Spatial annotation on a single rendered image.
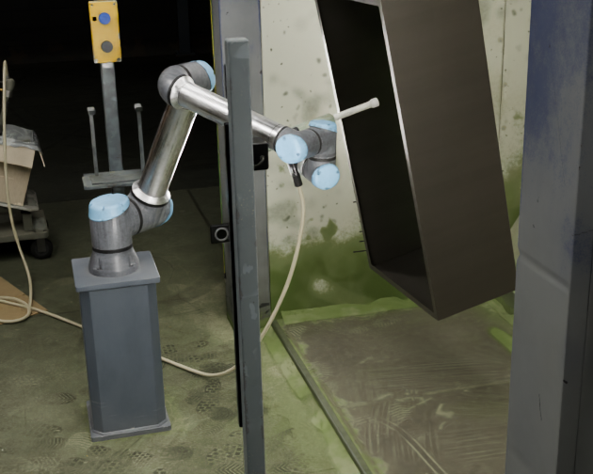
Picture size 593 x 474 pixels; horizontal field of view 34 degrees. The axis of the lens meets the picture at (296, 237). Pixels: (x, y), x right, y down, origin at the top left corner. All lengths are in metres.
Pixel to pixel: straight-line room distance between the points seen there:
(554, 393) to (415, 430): 2.09
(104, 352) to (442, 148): 1.45
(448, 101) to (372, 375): 1.31
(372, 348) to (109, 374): 1.24
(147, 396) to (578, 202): 2.53
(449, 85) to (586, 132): 1.88
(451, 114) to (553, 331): 1.83
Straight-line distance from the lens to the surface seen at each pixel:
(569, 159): 1.55
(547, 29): 1.59
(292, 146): 2.98
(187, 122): 3.49
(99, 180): 4.34
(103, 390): 3.77
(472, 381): 4.11
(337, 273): 4.66
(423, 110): 3.34
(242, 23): 4.26
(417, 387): 4.05
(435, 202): 3.45
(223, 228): 4.41
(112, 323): 3.66
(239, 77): 2.28
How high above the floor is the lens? 1.94
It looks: 19 degrees down
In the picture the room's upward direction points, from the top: 1 degrees counter-clockwise
